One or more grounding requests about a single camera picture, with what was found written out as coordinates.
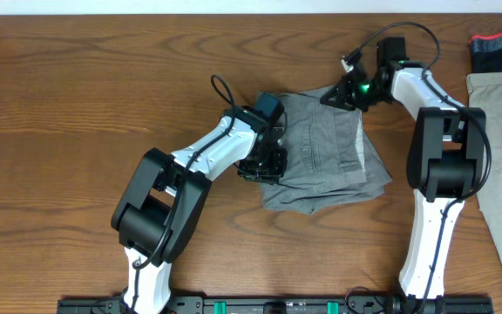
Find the black mounting rail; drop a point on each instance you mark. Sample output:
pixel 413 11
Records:
pixel 355 303

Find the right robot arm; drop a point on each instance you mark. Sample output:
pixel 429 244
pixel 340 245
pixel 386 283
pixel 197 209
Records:
pixel 448 161

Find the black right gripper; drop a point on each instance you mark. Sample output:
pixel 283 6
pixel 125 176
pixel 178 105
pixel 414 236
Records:
pixel 344 98

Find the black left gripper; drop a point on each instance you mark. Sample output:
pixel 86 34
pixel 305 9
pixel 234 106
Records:
pixel 274 177

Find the black garment red trim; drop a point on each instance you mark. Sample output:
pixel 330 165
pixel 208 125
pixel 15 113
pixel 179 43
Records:
pixel 486 53

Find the grey shorts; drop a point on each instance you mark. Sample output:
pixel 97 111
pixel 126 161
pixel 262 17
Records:
pixel 331 160

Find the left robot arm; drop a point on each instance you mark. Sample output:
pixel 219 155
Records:
pixel 159 210

